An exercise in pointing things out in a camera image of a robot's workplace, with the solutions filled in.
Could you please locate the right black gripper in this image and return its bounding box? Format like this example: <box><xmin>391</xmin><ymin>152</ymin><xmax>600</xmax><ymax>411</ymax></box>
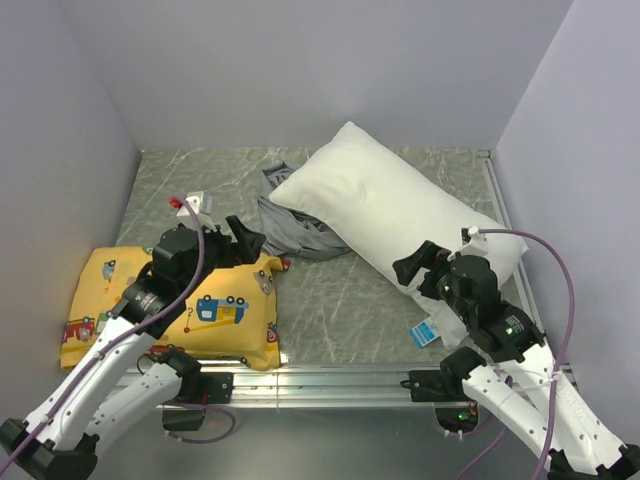
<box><xmin>392</xmin><ymin>238</ymin><xmax>473</xmax><ymax>322</ymax></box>

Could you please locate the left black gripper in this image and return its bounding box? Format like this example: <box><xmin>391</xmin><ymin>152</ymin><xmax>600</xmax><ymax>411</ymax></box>
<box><xmin>179</xmin><ymin>214</ymin><xmax>265</xmax><ymax>296</ymax></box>

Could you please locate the grey pillowcase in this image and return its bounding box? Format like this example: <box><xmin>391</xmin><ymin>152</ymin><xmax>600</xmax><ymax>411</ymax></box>
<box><xmin>257</xmin><ymin>162</ymin><xmax>351</xmax><ymax>261</ymax></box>

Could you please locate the white pillow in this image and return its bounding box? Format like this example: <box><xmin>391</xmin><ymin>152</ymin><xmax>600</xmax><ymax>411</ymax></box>
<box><xmin>268</xmin><ymin>120</ymin><xmax>530</xmax><ymax>351</ymax></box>

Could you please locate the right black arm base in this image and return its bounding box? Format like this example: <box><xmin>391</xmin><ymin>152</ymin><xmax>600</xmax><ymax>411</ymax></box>
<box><xmin>400</xmin><ymin>347</ymin><xmax>487</xmax><ymax>440</ymax></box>

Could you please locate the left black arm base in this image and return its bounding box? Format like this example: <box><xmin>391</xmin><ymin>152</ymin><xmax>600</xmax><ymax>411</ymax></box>
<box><xmin>136</xmin><ymin>345</ymin><xmax>234</xmax><ymax>441</ymax></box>

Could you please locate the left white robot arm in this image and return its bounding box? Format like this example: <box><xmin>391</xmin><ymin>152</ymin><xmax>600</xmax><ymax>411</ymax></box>
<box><xmin>1</xmin><ymin>216</ymin><xmax>265</xmax><ymax>479</ymax></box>

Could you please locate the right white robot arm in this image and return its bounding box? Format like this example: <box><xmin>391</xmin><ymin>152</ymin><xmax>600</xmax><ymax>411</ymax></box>
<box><xmin>393</xmin><ymin>238</ymin><xmax>639</xmax><ymax>479</ymax></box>

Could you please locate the yellow cartoon print pillow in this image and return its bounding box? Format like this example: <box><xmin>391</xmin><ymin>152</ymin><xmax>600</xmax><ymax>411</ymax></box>
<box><xmin>59</xmin><ymin>246</ymin><xmax>290</xmax><ymax>371</ymax></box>

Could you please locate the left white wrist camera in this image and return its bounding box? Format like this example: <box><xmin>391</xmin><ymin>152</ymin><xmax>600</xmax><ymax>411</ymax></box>
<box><xmin>169</xmin><ymin>191</ymin><xmax>215</xmax><ymax>230</ymax></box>

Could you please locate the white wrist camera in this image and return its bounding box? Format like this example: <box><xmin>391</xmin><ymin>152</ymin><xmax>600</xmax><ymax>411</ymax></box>
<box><xmin>448</xmin><ymin>226</ymin><xmax>489</xmax><ymax>261</ymax></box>
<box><xmin>169</xmin><ymin>191</ymin><xmax>215</xmax><ymax>230</ymax></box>

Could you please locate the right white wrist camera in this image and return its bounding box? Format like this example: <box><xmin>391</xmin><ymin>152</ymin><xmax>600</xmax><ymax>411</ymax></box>
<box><xmin>448</xmin><ymin>226</ymin><xmax>489</xmax><ymax>261</ymax></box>

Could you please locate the aluminium front rail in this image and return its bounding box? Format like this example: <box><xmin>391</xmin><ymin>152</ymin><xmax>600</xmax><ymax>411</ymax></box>
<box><xmin>54</xmin><ymin>364</ymin><xmax>501</xmax><ymax>411</ymax></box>

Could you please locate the aluminium side rail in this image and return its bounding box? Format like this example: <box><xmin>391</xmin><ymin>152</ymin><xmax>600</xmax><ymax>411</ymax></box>
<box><xmin>477</xmin><ymin>150</ymin><xmax>544</xmax><ymax>331</ymax></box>

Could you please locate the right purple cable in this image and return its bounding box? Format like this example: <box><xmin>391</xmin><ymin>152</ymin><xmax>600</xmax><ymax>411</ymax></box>
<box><xmin>454</xmin><ymin>227</ymin><xmax>576</xmax><ymax>480</ymax></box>

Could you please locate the purple cable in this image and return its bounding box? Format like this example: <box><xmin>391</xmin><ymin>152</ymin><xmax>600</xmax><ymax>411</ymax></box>
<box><xmin>0</xmin><ymin>197</ymin><xmax>237</xmax><ymax>469</ymax></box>
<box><xmin>454</xmin><ymin>227</ymin><xmax>576</xmax><ymax>480</ymax></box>

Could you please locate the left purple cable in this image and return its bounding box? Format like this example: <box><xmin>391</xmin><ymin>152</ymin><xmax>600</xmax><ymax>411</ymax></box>
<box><xmin>0</xmin><ymin>197</ymin><xmax>237</xmax><ymax>469</ymax></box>

